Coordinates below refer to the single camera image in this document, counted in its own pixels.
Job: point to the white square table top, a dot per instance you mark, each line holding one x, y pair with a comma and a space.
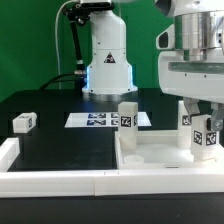
159, 150

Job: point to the white U-shaped fence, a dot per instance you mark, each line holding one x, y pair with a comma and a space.
103, 182

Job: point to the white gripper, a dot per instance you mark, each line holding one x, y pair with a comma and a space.
198, 80

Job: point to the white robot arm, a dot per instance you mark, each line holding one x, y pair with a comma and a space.
191, 59

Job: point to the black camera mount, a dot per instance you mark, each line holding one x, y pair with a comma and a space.
79, 12

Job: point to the white marker sheet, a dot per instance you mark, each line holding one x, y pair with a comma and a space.
100, 119

